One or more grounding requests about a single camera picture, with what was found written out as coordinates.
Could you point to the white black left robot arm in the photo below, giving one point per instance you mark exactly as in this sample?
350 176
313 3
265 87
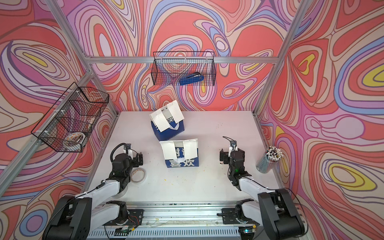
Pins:
74 217

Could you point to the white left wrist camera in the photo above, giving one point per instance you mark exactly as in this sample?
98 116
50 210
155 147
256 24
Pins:
128 150

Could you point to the metallic cup of pencils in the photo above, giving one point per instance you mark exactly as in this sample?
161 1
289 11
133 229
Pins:
270 158

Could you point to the beige tape roll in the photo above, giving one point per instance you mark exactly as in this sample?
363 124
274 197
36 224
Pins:
138 175

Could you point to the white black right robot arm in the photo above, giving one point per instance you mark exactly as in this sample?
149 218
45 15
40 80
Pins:
272 209

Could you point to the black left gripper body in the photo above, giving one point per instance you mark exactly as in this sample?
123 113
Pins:
134 163

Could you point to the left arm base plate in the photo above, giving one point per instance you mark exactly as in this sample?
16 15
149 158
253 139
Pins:
134 218

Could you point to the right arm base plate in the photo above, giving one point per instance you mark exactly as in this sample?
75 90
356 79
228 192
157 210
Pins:
231 216

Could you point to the black wire basket left wall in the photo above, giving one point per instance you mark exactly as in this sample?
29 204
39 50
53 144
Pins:
78 109

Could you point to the blue stapler in basket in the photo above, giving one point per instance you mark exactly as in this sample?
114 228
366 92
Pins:
191 79

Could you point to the black wire basket wall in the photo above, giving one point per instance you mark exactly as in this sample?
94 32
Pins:
170 66
78 109

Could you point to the blue white bag with handles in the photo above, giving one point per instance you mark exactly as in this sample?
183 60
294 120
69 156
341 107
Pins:
168 121

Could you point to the black wire basket back wall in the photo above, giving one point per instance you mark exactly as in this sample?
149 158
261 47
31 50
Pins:
170 66

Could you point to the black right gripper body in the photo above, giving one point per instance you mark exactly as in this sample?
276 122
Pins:
227 160

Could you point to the blue white paper bag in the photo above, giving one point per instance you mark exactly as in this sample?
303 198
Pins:
181 162

